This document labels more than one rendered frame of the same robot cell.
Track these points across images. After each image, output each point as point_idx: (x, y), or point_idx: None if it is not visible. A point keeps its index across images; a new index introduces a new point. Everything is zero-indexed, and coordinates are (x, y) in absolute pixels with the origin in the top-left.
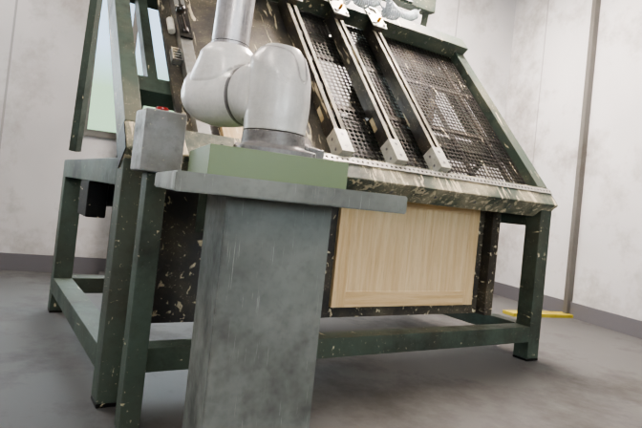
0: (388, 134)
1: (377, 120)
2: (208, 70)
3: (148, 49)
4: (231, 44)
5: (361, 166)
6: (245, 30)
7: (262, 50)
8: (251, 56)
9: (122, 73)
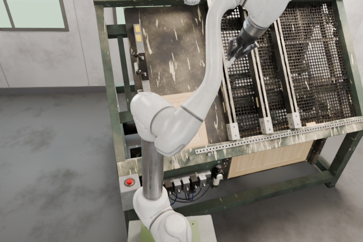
0: (264, 114)
1: (260, 102)
2: (141, 213)
3: (126, 85)
4: (151, 203)
5: (243, 145)
6: (158, 193)
7: (162, 232)
8: (159, 228)
9: (112, 128)
